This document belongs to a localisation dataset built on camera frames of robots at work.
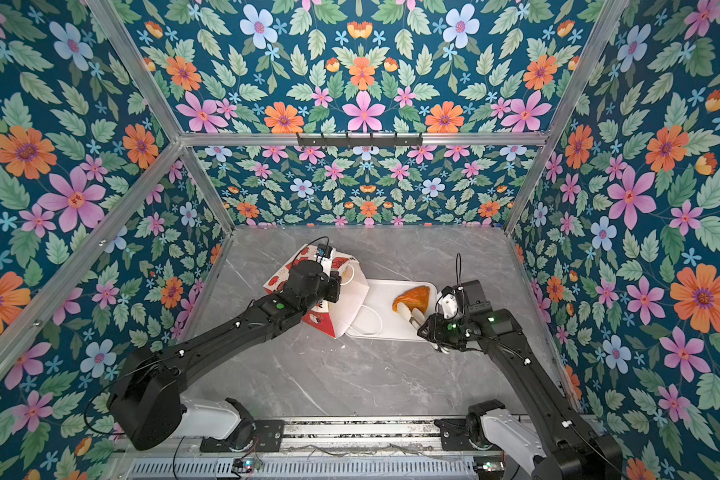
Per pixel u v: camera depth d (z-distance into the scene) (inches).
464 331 22.6
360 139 36.1
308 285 24.2
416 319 31.4
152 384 15.9
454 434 28.9
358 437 29.5
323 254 27.6
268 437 28.9
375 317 35.5
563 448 15.1
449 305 28.3
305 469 30.1
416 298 37.5
